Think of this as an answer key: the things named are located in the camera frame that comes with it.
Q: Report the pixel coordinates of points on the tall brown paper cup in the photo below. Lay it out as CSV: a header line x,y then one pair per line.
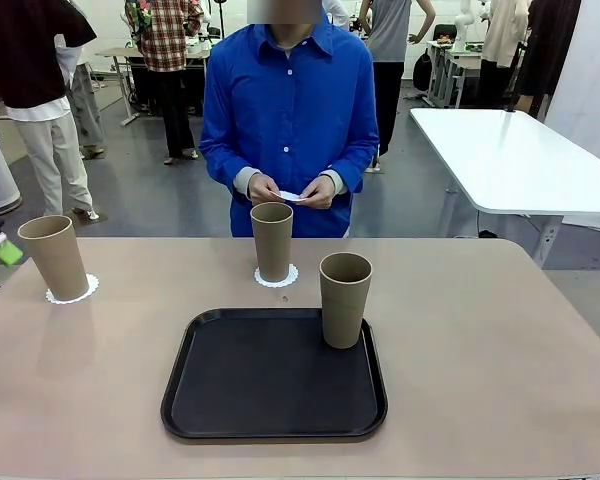
x,y
272,245
345,305
55,260

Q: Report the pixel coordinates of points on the white lace paper coaster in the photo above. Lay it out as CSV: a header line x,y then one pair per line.
x,y
275,284
93,285
291,196

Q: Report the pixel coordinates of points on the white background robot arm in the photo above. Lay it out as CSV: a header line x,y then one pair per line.
x,y
462,25

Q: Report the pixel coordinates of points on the person's left forearm blue sleeve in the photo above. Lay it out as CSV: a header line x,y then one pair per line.
x,y
355,170

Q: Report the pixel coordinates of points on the person's right forearm blue sleeve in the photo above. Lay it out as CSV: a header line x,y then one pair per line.
x,y
225,170

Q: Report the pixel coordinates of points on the person's right hand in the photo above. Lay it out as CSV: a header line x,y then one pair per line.
x,y
262,189

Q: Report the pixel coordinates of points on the person's left hand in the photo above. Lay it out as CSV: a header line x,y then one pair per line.
x,y
322,195

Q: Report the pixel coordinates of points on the person in grey trousers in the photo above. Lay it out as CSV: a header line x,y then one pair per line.
x,y
87,110

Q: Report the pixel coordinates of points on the person dark top white trousers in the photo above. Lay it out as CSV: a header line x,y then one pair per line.
x,y
25,60

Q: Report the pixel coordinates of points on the grey background desk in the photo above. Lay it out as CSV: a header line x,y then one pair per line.
x,y
125,51

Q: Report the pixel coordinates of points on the person in plaid shirt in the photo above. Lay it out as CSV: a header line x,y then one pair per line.
x,y
165,40

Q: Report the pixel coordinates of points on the black plastic serving tray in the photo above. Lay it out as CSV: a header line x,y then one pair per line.
x,y
260,380

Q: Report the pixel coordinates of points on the person in blue shirt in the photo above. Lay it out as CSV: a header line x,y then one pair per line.
x,y
290,125

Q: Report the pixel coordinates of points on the person grey top black trousers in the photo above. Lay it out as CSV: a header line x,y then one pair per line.
x,y
387,30

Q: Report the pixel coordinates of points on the black bag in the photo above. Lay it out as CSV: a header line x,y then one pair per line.
x,y
422,72

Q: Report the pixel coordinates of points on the white background desk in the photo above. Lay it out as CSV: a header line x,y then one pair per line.
x,y
460,55

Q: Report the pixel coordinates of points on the large white table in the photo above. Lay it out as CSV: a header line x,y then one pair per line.
x,y
505,160

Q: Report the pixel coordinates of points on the black tripod stand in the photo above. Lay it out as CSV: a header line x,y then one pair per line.
x,y
514,102

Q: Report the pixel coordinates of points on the person in beige top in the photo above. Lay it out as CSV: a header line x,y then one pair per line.
x,y
502,35

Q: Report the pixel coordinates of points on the person in dark clothes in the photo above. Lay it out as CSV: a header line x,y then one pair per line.
x,y
550,50

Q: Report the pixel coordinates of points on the white partition panel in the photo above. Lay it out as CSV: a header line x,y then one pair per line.
x,y
590,75

